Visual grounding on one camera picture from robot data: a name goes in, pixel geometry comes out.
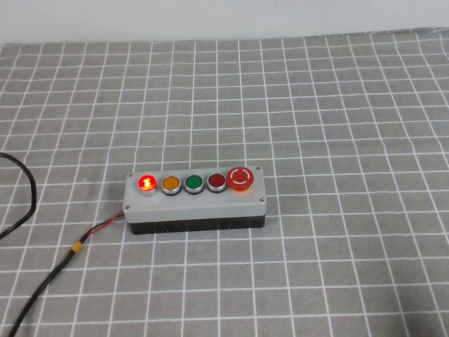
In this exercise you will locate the dark red push button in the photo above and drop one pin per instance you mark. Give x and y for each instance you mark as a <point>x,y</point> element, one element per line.
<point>216,180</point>

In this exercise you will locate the grey white checked tablecloth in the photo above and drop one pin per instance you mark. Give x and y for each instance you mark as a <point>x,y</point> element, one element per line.
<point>315,140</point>

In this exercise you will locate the red mushroom emergency stop button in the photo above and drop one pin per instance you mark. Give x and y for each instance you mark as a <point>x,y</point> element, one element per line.
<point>240,177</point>

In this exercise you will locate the green push button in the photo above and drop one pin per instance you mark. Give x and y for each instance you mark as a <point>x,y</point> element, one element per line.
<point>194,182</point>

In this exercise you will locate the grey black button control box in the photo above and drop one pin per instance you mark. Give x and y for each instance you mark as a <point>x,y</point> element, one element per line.
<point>196,208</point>

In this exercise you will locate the yellow push button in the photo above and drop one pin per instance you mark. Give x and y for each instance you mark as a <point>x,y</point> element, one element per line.
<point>170,183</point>

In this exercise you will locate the red indicator lamp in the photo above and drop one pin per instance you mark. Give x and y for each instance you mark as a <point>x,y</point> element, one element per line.
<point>147,182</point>

